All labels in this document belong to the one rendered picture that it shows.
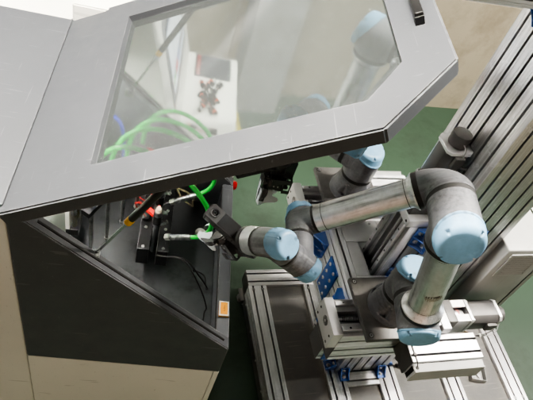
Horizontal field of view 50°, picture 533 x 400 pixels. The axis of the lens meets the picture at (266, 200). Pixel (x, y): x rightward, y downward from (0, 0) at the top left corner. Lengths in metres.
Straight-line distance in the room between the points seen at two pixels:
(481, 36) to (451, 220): 3.23
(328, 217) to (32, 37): 0.93
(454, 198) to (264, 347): 1.49
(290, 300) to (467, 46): 2.45
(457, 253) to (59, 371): 1.26
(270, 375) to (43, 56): 1.59
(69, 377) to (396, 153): 2.82
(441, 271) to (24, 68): 1.16
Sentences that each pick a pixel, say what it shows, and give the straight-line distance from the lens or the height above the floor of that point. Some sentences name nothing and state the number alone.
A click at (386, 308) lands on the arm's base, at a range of 1.80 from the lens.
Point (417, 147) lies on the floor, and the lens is 4.25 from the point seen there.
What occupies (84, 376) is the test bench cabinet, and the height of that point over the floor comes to 0.67.
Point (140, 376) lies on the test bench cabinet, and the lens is 1.94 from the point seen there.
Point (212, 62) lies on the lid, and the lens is 1.37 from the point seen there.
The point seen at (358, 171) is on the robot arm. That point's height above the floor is 1.19.
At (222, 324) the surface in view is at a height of 0.95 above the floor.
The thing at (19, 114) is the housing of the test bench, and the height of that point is 1.50.
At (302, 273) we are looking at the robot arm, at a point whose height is 1.37.
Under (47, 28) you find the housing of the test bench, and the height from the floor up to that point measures 1.50.
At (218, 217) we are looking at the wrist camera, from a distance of 1.47.
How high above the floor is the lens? 2.49
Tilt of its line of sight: 47 degrees down
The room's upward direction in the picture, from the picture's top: 20 degrees clockwise
